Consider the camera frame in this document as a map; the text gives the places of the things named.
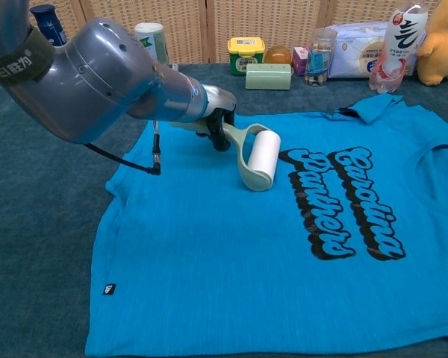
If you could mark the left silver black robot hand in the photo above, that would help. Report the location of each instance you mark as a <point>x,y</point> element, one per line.
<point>219,102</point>

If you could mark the pale green lint roller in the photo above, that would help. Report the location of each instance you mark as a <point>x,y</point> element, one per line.
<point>263,160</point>

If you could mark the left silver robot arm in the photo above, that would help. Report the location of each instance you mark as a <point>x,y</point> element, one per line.
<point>97,74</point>

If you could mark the pale green rectangular box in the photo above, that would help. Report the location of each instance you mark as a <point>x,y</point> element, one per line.
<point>268,77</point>

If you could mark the yellow lidded green tub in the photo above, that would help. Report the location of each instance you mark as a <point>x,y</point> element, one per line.
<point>245,54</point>

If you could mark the white lidded chips canister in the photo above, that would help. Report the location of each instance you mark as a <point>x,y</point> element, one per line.
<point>155,41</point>

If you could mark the small pink purple box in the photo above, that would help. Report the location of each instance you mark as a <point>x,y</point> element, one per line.
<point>300,61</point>

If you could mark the woven wooden folding screen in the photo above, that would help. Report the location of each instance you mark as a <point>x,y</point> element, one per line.
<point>269,22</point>

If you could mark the clear plastic snack jar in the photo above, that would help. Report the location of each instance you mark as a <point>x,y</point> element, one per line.
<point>319,56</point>

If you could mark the white blue tissue pack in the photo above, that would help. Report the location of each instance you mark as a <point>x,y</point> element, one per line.
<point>358,52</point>

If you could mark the blue printed t-shirt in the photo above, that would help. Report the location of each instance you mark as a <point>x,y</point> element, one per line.
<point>224,261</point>

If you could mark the blue capped spray can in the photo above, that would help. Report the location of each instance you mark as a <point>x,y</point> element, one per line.
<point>50,24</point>

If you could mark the pink white drink bottle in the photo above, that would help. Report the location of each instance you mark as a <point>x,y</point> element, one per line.
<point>397,44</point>

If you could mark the dark teal carpeted table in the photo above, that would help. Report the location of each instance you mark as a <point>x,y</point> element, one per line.
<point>41,205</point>

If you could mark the yellow plush toy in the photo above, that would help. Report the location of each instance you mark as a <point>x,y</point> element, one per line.
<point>444,48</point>

